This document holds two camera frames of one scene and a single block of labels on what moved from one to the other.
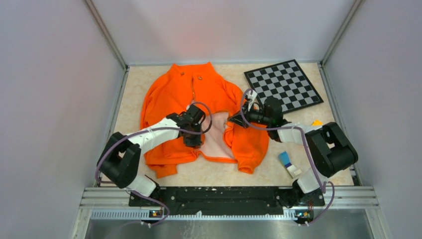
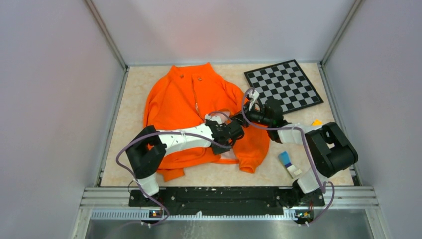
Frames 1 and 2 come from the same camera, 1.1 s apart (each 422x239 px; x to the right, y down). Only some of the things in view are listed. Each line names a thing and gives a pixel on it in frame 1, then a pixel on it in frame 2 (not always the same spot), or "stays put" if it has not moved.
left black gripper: x=196 y=142 -> x=217 y=151
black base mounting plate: x=229 y=200 stays put
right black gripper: x=239 y=120 stays put
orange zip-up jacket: x=178 y=87 stays put
